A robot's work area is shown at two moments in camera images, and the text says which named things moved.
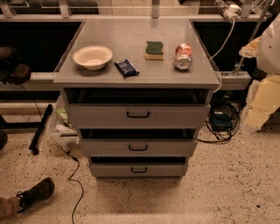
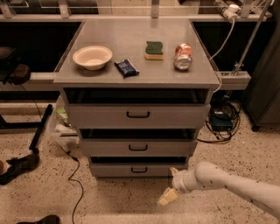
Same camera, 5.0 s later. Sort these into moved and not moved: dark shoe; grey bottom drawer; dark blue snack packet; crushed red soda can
Moved: dark shoe
Not moved: dark blue snack packet; crushed red soda can; grey bottom drawer
